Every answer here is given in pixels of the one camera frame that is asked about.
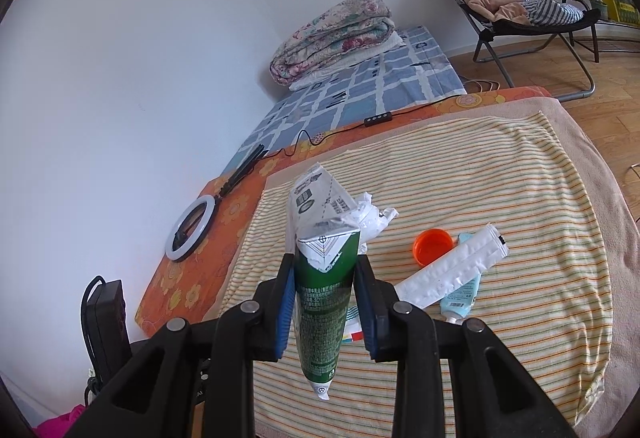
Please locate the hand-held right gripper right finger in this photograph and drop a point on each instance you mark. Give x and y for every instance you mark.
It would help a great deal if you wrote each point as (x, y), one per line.
(365, 313)

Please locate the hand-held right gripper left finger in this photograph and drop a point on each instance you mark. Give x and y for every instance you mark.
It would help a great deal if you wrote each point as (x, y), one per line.
(285, 313)

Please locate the green and white carton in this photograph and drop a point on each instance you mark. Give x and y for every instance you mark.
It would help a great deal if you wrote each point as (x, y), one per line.
(320, 308)

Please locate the white plastic bag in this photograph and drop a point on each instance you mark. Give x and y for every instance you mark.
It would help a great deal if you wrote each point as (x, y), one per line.
(372, 218)

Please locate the orange plastic lid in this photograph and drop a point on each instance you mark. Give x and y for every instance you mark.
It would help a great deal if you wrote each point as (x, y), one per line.
(434, 245)

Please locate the small colourful packet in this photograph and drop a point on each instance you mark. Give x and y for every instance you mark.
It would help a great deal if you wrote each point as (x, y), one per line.
(352, 325)

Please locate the white squeezed tube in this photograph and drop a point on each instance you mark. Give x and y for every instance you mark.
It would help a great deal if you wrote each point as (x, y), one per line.
(450, 278)

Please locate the orange floral mattress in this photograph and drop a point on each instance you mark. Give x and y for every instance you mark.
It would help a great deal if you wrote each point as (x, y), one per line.
(200, 268)

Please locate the light blue tube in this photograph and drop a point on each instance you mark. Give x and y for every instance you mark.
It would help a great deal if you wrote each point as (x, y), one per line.
(462, 299)

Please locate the black folded tripod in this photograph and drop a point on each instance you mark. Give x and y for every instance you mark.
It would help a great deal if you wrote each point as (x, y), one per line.
(245, 168)

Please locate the black power adapter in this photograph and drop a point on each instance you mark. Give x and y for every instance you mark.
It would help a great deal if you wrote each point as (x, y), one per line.
(107, 318)

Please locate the striped blanket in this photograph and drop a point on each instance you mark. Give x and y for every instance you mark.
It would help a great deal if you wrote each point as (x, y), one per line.
(500, 178)

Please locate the blue checked bed sheet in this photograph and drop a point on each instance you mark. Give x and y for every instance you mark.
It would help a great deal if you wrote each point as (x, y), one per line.
(350, 103)

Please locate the pink cloth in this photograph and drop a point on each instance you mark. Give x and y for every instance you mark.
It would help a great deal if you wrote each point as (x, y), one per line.
(55, 428)

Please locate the beige towel blanket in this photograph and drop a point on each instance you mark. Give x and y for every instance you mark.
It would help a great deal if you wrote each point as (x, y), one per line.
(615, 218)

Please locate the folded floral quilt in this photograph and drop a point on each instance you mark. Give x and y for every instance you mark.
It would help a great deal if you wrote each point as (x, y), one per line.
(330, 38)

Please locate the pink clothes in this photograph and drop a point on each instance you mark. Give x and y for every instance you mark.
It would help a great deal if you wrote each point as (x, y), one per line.
(490, 0)

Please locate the striped garment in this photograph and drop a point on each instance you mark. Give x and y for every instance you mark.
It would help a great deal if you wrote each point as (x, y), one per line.
(550, 13)

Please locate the small potted plant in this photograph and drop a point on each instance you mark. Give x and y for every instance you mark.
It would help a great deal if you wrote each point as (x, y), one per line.
(596, 7)

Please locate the yellow crate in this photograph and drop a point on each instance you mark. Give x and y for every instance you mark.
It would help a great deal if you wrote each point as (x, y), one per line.
(620, 0)

